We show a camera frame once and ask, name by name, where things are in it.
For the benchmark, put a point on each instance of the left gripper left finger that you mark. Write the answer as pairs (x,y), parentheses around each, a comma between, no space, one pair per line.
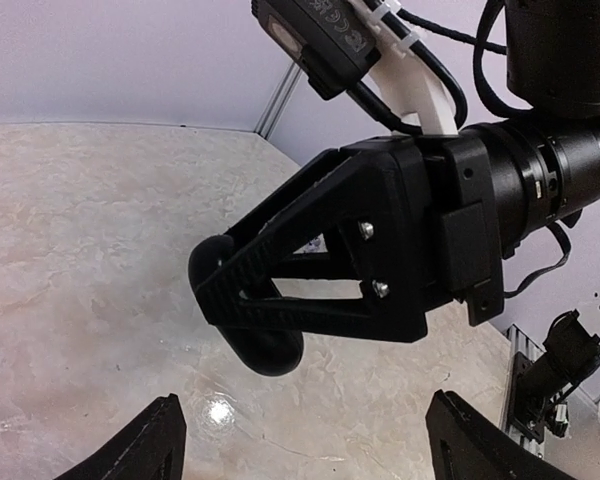
(151,446)

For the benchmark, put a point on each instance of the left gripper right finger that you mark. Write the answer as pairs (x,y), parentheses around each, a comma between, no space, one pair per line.
(466,445)

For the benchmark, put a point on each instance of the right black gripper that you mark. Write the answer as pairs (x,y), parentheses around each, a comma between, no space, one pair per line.
(337,249)

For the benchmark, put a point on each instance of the black earbud charging case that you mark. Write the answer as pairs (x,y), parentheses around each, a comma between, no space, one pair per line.
(263,349)

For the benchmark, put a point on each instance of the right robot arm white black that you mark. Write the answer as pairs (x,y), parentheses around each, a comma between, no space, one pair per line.
(536,68)

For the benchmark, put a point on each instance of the purple earbud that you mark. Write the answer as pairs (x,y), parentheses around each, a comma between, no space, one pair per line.
(316,245)

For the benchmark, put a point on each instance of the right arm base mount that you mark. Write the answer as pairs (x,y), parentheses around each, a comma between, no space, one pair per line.
(539,389)

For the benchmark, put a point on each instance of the right aluminium frame post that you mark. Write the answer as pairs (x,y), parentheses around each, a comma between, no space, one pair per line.
(278,102)

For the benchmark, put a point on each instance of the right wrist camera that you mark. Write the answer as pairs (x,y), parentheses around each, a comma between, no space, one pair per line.
(364,49)

